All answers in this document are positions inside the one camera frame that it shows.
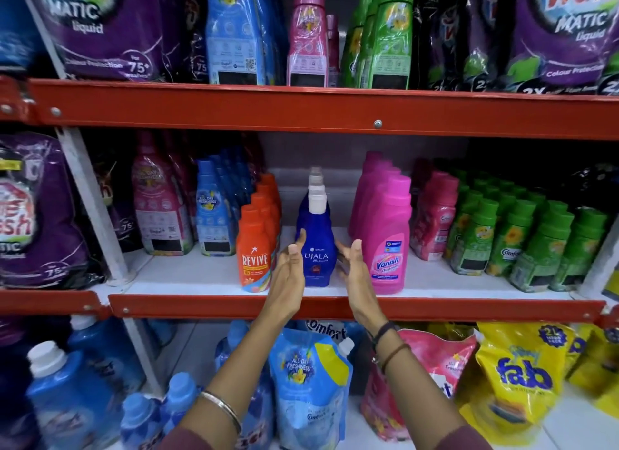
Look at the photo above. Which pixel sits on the tall pink softener bottle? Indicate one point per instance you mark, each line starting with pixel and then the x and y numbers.
pixel 332 48
pixel 308 38

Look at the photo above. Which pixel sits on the tall green softener bottle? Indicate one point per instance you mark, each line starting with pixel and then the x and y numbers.
pixel 392 38
pixel 354 43

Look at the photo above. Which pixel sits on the pink flower-print refill pouch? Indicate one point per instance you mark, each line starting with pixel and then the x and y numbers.
pixel 181 174
pixel 157 207

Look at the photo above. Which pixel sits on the row of light blue bottles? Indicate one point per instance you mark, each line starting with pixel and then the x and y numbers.
pixel 213 212

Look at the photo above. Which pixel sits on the person's right thumb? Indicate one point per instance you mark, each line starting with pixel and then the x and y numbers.
pixel 358 252

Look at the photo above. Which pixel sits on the white slanted shelf upright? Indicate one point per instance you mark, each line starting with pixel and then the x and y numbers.
pixel 92 198

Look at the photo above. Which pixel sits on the person's left hand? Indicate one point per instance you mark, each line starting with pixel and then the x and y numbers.
pixel 287 285

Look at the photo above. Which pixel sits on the light blue softener pouch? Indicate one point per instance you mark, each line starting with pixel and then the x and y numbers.
pixel 234 33
pixel 273 33

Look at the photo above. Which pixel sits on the yellow price label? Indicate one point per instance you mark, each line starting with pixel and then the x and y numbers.
pixel 9 165

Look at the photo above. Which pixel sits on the big blue white-capped jug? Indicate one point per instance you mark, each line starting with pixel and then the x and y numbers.
pixel 106 348
pixel 67 401

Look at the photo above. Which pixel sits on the small blue-capped bottle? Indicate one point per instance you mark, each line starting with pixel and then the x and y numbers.
pixel 140 423
pixel 179 396

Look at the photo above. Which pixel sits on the yellow softener pouch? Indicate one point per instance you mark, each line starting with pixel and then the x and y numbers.
pixel 517 372
pixel 597 362

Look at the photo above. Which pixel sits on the black detergent pouch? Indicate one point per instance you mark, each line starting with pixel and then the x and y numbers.
pixel 483 38
pixel 437 33

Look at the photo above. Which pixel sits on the group of green softener bottles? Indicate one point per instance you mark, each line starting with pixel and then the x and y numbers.
pixel 522 236

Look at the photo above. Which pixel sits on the large pink stain remover bottle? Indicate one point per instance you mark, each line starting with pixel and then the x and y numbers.
pixel 367 178
pixel 389 232
pixel 375 193
pixel 371 157

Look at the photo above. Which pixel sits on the person's right hand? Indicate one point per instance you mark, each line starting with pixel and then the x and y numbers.
pixel 360 290

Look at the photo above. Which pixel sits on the row of small pink bottles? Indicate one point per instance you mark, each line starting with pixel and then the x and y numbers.
pixel 435 222

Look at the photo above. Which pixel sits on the white shelf board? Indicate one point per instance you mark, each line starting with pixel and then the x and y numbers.
pixel 203 275

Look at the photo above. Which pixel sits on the maroon sleeve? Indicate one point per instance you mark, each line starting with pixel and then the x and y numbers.
pixel 186 440
pixel 462 440

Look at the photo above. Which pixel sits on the silver bangle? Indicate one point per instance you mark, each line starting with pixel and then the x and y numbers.
pixel 223 407

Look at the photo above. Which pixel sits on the row of orange bottles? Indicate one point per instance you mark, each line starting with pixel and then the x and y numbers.
pixel 254 256

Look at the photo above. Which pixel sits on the pink softener pouch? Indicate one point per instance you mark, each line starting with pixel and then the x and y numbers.
pixel 435 357

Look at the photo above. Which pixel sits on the blue detergent pouch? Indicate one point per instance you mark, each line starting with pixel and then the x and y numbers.
pixel 17 24

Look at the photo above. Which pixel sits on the maroon right sleeve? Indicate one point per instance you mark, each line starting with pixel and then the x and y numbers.
pixel 462 440

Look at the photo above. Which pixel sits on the black thread wristbands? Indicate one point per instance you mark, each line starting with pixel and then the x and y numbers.
pixel 387 345

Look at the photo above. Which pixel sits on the dark blue white-capped bottle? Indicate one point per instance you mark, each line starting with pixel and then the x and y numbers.
pixel 316 170
pixel 316 179
pixel 317 189
pixel 319 232

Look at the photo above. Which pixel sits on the large purple detergent pouch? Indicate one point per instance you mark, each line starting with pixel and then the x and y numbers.
pixel 38 212
pixel 106 28
pixel 561 33

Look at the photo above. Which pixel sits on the dark detergent pouch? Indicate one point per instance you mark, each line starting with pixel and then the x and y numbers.
pixel 118 198
pixel 196 33

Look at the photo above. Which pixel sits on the red metal shelf beam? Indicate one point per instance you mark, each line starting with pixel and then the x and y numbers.
pixel 309 108
pixel 193 305

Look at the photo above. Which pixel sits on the maroon left sleeve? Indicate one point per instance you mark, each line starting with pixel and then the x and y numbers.
pixel 186 440

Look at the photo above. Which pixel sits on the person's left thumb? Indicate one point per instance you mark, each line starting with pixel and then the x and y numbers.
pixel 300 244

